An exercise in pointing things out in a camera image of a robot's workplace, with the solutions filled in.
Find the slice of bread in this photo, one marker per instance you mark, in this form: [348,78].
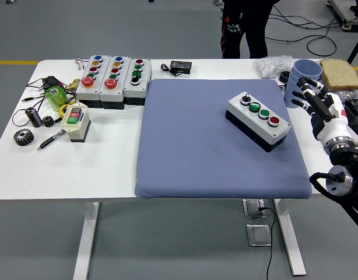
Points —
[340,74]

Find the brass pipe fitting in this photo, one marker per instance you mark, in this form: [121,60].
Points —
[72,84]

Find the silver carabiner hook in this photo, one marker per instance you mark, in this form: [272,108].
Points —
[80,64]

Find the cream red-green switch box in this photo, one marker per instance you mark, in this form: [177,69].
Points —
[77,131]

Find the grey four-button control box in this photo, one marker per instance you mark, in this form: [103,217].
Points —
[263,128]

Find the black digital meter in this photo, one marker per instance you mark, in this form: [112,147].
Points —
[181,66]

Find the large dark steel gear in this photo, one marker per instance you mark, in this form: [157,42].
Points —
[23,137]

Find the clear bag of screws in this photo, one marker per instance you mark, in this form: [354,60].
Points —
[354,94]

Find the aluminium frame stand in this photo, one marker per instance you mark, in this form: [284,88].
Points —
[346,13]

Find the clear bubble wrap bag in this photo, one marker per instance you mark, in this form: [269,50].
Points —
[272,65]

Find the blue-grey padded mat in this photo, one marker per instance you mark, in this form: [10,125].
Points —
[196,146]

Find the green translucent cylinder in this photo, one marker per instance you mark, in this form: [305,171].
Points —
[56,100]

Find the small black round part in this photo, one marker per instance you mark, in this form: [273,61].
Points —
[284,77]

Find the small black gear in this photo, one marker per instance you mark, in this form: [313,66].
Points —
[48,121]

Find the person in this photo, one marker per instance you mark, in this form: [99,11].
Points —
[254,29]

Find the white table leg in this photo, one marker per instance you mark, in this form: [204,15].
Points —
[289,239]
[85,239]

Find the black silver pen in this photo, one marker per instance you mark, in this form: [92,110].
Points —
[49,141]

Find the black cylindrical capacitor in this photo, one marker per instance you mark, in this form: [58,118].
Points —
[34,118]

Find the light blue plastic cup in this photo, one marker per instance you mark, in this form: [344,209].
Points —
[294,77]
[289,90]
[308,68]

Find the metal floor cover plate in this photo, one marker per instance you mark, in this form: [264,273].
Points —
[258,235]

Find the grey five-button emergency stop box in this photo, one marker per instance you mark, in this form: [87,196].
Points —
[110,93]
[87,91]

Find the metal floor socket box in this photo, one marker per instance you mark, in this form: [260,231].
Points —
[253,208]

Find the black machine part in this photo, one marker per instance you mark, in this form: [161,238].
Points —
[357,113]

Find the yellow tape roll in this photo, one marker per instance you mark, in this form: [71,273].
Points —
[62,110]

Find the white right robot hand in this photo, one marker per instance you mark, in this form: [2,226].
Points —
[330,125]

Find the grey four-button box black base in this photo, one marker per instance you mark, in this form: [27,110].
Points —
[135,91]

